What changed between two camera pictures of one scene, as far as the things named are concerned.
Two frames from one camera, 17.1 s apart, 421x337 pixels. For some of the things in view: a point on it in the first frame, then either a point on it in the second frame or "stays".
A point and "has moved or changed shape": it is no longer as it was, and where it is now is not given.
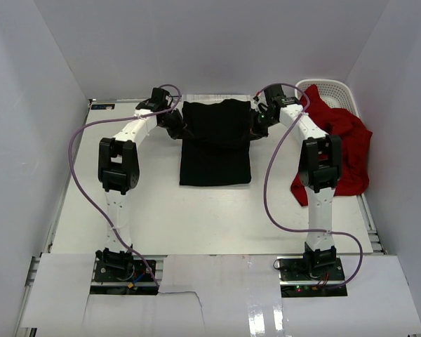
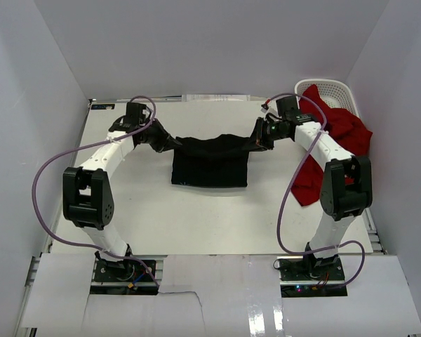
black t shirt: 220,152 has moved or changed shape
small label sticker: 102,106 stays
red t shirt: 356,140 stays
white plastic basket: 335,93 stays
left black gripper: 177,132 → 165,139
